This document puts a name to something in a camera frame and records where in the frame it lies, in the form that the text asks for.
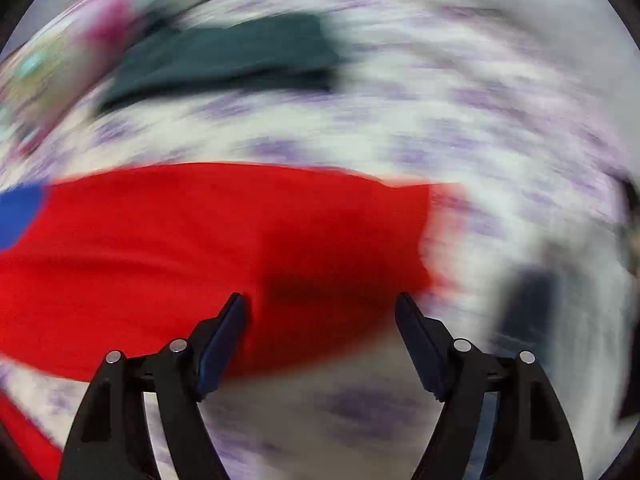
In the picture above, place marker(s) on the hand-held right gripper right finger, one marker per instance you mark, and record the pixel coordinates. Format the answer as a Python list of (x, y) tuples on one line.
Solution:
[(420, 345)]

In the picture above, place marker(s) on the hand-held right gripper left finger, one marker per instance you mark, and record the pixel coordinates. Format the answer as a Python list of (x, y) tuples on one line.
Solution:
[(225, 345)]

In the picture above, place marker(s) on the red pants with blue white stripes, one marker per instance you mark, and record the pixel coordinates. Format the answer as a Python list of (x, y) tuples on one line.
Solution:
[(150, 260)]

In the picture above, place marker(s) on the dark blue folded cloth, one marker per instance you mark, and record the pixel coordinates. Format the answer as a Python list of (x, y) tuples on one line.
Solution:
[(530, 305)]

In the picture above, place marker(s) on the purple floral bedsheet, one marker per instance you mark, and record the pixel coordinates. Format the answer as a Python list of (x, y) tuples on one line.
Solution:
[(450, 110)]

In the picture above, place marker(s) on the dark green folded cloth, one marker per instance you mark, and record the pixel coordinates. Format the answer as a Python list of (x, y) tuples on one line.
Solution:
[(225, 55)]

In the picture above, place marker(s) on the colourful printed cloth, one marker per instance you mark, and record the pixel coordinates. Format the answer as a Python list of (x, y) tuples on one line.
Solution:
[(60, 60)]

